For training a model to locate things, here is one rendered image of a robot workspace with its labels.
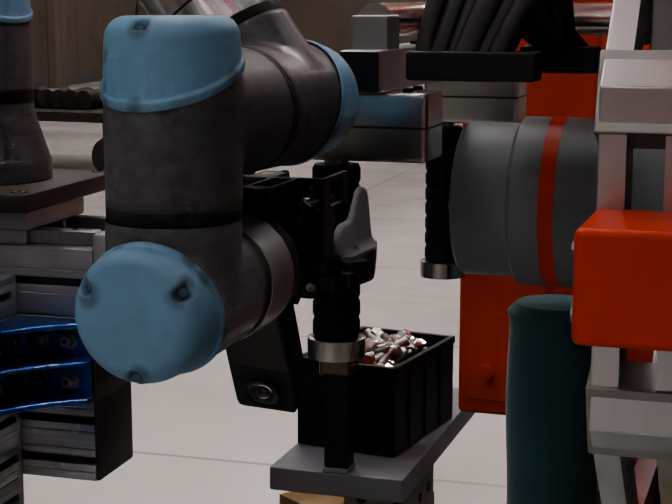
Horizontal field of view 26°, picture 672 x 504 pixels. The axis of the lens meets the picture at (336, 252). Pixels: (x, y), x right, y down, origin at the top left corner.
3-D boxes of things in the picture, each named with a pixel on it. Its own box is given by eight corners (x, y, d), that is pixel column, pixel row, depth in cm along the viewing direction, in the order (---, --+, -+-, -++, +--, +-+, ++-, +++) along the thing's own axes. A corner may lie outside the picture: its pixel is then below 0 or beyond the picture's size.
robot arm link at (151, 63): (176, 13, 86) (179, 197, 88) (67, 15, 76) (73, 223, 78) (296, 14, 83) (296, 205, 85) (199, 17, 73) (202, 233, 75)
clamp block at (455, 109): (517, 125, 135) (518, 67, 134) (422, 122, 138) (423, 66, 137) (527, 120, 140) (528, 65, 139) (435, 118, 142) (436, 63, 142)
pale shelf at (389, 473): (402, 504, 174) (402, 479, 173) (269, 489, 179) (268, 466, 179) (479, 409, 214) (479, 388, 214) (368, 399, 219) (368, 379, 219)
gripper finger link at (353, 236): (404, 179, 107) (349, 194, 99) (403, 258, 108) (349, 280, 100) (365, 177, 109) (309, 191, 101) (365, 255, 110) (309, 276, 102)
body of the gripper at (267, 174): (355, 169, 99) (297, 191, 88) (354, 293, 101) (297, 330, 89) (250, 165, 101) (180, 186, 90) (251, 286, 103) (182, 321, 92)
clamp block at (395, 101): (426, 164, 103) (427, 89, 102) (305, 159, 106) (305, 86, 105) (443, 156, 108) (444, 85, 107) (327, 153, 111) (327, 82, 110)
